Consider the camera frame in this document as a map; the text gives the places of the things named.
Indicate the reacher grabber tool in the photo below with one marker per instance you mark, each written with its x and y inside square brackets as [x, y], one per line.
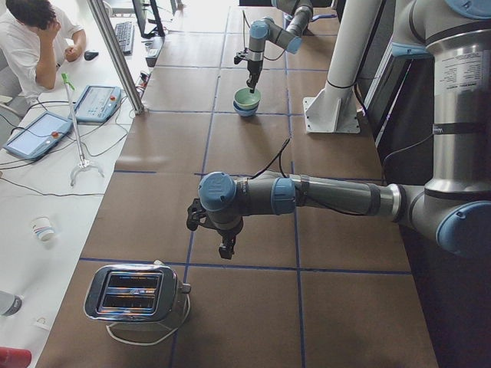
[84, 163]

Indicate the red bottle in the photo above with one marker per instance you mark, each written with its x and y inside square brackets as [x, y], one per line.
[14, 357]

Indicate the near blue teach pendant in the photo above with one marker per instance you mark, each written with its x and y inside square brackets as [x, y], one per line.
[37, 138]

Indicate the black keyboard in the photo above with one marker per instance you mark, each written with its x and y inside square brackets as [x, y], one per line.
[124, 33]

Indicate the aluminium frame post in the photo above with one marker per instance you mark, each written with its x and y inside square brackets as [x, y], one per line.
[102, 20]

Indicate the person in white shirt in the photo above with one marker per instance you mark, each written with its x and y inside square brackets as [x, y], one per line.
[36, 39]

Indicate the far blue teach pendant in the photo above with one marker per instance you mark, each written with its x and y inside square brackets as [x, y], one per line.
[97, 104]

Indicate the black computer mouse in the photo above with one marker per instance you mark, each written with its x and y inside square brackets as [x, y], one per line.
[89, 55]

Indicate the white chrome toaster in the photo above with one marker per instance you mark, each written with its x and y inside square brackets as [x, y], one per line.
[146, 297]

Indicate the blue bowl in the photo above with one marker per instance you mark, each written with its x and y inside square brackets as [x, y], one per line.
[245, 112]

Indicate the paper cup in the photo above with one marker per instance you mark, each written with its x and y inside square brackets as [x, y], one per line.
[42, 228]

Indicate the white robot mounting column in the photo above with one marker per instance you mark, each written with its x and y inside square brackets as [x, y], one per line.
[333, 110]

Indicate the blue teach pendant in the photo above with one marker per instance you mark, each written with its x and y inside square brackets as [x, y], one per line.
[37, 138]
[97, 104]

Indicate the black monitor stand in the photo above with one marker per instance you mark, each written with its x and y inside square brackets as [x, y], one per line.
[148, 18]

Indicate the green bowl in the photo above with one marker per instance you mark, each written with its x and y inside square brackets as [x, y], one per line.
[247, 99]

